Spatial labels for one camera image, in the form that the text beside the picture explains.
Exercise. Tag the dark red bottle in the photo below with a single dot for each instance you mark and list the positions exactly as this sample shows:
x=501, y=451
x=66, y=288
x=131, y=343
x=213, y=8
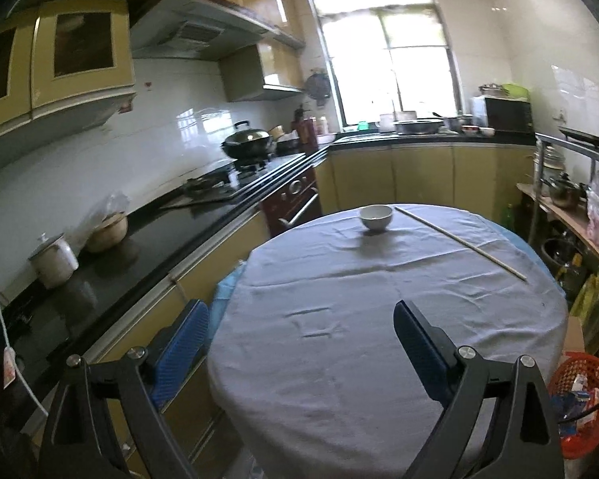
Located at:
x=309, y=134

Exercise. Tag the green bottle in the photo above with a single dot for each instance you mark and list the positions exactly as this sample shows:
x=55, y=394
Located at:
x=508, y=218

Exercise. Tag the metal basin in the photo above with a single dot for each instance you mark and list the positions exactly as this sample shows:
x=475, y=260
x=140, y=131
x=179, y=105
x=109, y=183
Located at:
x=419, y=127

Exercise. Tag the range hood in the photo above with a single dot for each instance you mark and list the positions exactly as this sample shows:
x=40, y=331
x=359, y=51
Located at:
x=194, y=35

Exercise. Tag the long wooden stick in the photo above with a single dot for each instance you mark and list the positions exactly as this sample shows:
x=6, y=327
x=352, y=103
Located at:
x=459, y=241

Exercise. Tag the black wok with lid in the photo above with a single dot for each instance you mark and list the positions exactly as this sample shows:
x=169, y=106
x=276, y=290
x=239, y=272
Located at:
x=249, y=142

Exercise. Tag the small wall fan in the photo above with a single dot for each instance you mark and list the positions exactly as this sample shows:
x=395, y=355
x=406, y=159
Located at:
x=318, y=87

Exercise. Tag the steel pot by window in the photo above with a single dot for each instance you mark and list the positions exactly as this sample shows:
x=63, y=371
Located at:
x=456, y=123

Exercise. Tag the gas stove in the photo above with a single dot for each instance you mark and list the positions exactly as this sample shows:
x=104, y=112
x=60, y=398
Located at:
x=214, y=184

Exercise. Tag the brown bowl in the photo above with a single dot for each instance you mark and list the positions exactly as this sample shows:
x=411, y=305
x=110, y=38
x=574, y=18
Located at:
x=107, y=235

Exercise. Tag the small green box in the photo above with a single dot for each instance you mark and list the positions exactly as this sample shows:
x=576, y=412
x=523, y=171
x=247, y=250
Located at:
x=363, y=125

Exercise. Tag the round table with grey cloth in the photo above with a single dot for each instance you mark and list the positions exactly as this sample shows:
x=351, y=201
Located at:
x=354, y=359

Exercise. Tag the black tray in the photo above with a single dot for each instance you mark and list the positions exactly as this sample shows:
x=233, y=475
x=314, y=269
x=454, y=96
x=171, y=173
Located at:
x=594, y=139

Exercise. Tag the orange plastic basket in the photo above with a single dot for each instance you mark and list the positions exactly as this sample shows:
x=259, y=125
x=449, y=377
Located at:
x=586, y=446

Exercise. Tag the cardboard box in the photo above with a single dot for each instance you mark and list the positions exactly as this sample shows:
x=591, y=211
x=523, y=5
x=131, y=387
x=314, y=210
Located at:
x=574, y=334

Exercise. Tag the pale bottle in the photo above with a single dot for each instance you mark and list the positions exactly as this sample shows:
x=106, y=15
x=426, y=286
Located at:
x=322, y=125

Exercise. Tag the clear plastic bag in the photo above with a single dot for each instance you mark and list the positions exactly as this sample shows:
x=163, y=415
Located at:
x=112, y=207

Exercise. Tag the white container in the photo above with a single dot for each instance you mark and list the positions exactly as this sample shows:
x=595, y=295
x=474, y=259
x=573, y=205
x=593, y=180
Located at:
x=387, y=123

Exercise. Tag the window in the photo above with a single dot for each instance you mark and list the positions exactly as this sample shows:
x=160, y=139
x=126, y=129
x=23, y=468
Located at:
x=379, y=70

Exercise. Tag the green plastic item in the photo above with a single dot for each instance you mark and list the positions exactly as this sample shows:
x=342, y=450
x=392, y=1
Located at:
x=516, y=92

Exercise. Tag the dark red oven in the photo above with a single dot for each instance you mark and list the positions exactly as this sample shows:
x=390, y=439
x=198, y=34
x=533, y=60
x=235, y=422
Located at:
x=292, y=194

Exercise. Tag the small white bowl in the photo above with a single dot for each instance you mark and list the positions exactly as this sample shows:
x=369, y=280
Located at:
x=487, y=132

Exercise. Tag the black microwave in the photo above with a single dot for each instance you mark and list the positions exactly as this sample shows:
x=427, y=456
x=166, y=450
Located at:
x=506, y=114

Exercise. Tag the blue table cover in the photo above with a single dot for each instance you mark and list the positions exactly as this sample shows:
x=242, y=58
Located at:
x=224, y=289

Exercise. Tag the stacked steel pots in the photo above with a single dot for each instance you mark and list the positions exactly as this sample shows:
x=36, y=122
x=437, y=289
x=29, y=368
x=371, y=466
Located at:
x=548, y=167

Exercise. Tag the small dark pan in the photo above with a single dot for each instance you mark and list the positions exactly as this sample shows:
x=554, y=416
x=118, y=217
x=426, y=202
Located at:
x=287, y=140

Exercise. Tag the white enamel jar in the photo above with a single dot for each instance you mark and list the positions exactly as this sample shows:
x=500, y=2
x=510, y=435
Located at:
x=55, y=264

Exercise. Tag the dark pump bottle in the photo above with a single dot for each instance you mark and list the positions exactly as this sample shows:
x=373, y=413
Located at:
x=298, y=119

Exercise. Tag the white plug with red label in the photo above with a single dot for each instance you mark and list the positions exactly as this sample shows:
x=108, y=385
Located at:
x=10, y=366

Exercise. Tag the metal shelf rack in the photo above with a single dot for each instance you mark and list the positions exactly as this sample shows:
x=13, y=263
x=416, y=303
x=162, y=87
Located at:
x=564, y=212

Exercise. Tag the yellow kitchen base cabinet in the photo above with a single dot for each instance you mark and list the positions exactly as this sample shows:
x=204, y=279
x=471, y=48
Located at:
x=419, y=179
x=130, y=332

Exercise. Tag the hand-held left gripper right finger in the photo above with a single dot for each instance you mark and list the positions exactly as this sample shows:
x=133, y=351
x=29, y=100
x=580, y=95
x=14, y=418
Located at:
x=419, y=349

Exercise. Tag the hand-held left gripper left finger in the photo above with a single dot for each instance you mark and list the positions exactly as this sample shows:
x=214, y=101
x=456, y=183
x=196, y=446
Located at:
x=179, y=354

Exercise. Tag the metal dish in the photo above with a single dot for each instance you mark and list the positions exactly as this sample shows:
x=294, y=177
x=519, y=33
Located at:
x=490, y=91

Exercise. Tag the yellow green plastic bag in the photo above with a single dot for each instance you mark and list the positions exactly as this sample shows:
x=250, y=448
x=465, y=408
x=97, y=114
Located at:
x=590, y=304

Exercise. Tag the metal wall hook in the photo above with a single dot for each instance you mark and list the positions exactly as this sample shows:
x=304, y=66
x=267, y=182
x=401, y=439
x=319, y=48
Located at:
x=559, y=115

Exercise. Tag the yellow glass-door wall cabinet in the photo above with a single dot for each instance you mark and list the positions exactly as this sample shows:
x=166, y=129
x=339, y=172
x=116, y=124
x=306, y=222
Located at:
x=80, y=45

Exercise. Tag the small red bowl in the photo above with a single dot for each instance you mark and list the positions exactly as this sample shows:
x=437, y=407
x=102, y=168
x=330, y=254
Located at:
x=470, y=130

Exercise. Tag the small yellow wall cabinet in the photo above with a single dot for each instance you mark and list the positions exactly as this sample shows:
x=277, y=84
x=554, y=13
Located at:
x=249, y=72

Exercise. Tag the steel pot with lid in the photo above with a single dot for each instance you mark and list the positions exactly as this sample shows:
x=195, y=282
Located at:
x=565, y=192

